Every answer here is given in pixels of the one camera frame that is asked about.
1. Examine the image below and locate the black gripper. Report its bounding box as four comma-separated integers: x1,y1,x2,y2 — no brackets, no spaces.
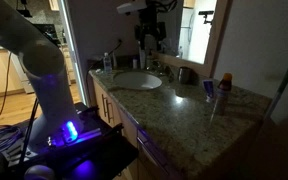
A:
135,6,166,44

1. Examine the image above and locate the small white blue-cap bottle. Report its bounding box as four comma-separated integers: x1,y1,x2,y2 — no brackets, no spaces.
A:
132,59,138,69

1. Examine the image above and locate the clear plastic water bottle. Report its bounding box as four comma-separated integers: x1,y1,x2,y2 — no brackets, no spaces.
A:
103,52,112,73

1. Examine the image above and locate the white oval sink basin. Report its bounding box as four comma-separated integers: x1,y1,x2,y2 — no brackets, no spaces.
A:
113,71,162,90

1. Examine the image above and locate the green mop handle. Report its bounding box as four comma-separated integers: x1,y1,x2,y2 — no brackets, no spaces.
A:
263,39,288,121

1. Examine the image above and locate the black power cable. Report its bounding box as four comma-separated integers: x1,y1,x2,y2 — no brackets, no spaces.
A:
85,39,123,101

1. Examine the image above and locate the toothpaste tube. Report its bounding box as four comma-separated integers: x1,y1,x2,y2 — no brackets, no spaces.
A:
203,80,214,103

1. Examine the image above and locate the metal cup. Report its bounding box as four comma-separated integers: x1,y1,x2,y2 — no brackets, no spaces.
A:
178,67,192,84

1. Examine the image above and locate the white electric toothbrush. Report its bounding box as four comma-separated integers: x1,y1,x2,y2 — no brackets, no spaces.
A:
138,41,146,69

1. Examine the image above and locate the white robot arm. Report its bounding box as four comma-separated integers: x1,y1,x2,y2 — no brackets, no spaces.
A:
0,0,84,153

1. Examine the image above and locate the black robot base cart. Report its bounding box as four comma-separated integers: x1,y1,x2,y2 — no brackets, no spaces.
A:
0,102,138,180

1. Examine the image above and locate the wooden framed mirror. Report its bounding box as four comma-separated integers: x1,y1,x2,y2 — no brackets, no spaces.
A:
153,0,232,77

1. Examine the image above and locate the wooden vanity cabinet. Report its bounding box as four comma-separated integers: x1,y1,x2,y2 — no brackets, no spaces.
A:
93,80,183,180

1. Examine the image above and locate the orange cap spray can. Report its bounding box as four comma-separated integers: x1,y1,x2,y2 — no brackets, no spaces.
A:
213,72,233,117

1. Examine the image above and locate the green soap pump bottle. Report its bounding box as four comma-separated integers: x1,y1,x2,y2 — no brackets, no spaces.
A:
145,35,156,70

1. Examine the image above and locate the chrome faucet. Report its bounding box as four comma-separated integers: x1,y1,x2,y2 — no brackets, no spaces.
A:
152,61,174,82

